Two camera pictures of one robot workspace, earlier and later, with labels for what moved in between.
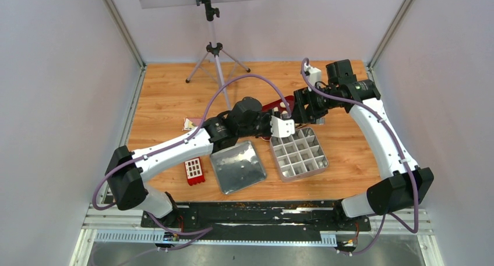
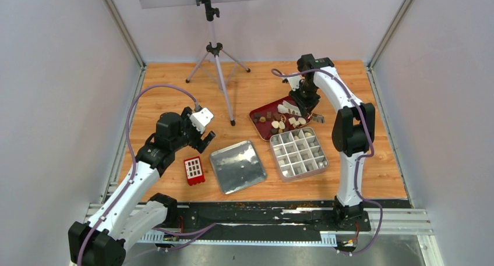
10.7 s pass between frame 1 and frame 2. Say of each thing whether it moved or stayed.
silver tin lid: stayed
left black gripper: moved
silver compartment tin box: stayed
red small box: stayed
